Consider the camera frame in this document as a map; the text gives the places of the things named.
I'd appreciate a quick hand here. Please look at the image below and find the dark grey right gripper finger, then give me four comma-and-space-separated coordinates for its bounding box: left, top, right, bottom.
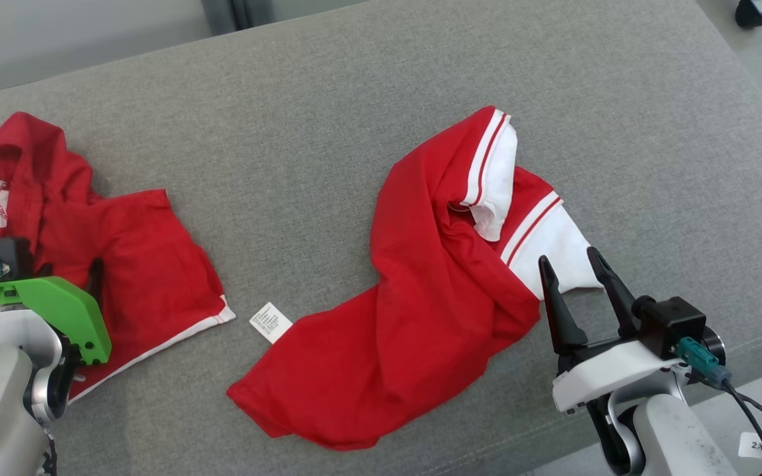
538, 256, 589, 356
586, 246, 641, 338

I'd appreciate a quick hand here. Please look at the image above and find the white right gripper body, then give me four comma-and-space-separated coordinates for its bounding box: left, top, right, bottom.
551, 337, 686, 416

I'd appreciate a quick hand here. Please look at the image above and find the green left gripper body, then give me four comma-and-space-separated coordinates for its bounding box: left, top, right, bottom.
0, 276, 112, 366

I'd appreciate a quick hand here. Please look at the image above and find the red shirt with white sleeves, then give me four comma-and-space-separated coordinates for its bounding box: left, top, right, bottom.
226, 106, 604, 452

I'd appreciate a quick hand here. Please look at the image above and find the red garment with white trim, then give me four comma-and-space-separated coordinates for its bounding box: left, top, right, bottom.
0, 111, 237, 404

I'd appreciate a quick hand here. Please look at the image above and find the grey fabric sofa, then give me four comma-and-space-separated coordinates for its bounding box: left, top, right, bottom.
0, 0, 762, 476

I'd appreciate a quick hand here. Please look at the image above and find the black caster wheel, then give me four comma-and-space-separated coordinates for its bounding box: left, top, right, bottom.
734, 0, 762, 29

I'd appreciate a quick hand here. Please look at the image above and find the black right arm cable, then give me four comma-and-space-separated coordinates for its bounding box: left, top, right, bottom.
685, 370, 762, 476

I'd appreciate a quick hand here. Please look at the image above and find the dark grey upright post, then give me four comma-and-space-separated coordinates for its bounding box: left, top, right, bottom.
201, 0, 273, 35

